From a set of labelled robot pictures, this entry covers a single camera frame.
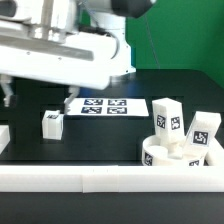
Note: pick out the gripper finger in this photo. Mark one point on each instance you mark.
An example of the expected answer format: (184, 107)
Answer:
(73, 93)
(5, 84)

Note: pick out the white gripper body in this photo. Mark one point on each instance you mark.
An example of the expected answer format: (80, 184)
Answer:
(83, 60)

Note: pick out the white round stool seat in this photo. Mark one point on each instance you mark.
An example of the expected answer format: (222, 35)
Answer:
(154, 154)

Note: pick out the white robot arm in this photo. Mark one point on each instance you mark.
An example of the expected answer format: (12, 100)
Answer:
(54, 20)

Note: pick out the white marker sheet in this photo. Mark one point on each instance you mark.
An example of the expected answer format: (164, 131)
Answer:
(107, 107)

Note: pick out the white left fence bar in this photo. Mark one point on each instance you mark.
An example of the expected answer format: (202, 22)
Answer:
(4, 137)

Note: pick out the white fence bar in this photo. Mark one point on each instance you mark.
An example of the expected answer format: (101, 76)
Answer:
(92, 179)
(4, 137)

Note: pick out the white front fence bar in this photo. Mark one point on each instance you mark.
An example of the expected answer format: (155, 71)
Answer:
(92, 179)

